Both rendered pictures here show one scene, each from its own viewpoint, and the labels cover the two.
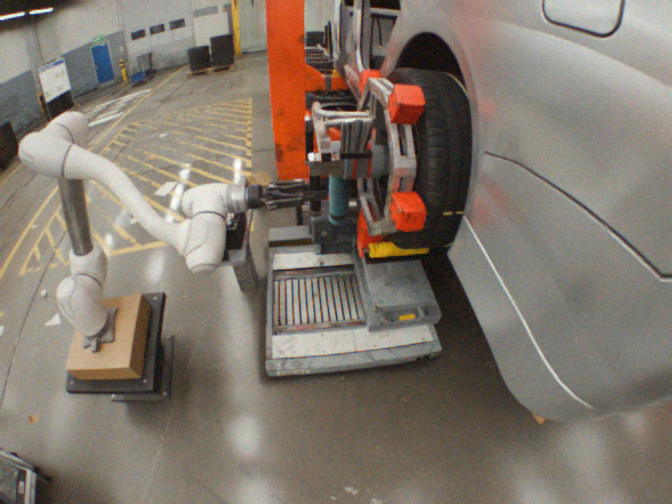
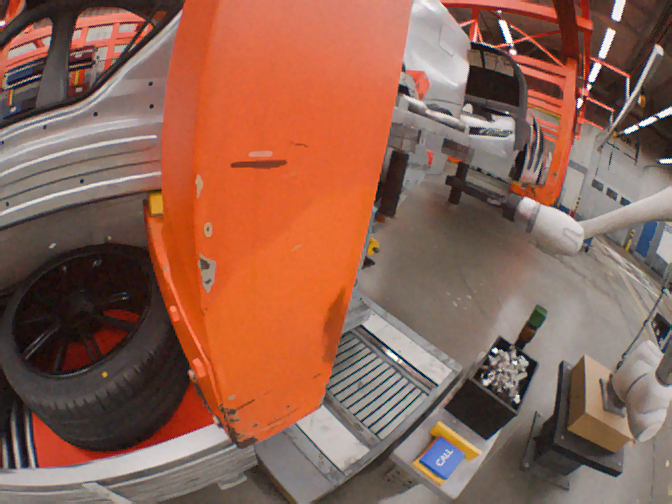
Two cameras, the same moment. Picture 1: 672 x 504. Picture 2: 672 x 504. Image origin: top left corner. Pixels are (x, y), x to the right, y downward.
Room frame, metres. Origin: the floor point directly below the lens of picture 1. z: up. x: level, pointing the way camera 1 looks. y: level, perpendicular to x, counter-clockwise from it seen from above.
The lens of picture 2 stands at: (1.50, 0.49, 0.94)
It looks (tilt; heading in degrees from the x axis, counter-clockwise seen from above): 28 degrees down; 231
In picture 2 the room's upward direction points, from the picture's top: 11 degrees clockwise
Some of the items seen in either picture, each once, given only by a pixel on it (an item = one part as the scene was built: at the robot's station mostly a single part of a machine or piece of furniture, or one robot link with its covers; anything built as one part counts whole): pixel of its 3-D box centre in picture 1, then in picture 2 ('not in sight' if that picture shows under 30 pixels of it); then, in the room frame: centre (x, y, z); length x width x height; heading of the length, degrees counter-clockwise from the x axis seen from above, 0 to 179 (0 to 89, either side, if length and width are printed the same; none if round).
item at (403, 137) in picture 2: (316, 123); (392, 133); (1.10, 0.09, 0.93); 0.09 x 0.05 x 0.05; 98
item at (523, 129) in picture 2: not in sight; (518, 133); (-2.02, -0.81, 1.36); 0.71 x 0.30 x 0.51; 8
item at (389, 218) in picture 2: (309, 146); (393, 185); (1.09, 0.12, 0.83); 0.04 x 0.04 x 0.16
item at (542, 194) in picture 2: not in sight; (548, 124); (-2.70, -0.61, 1.75); 0.68 x 0.16 x 2.45; 98
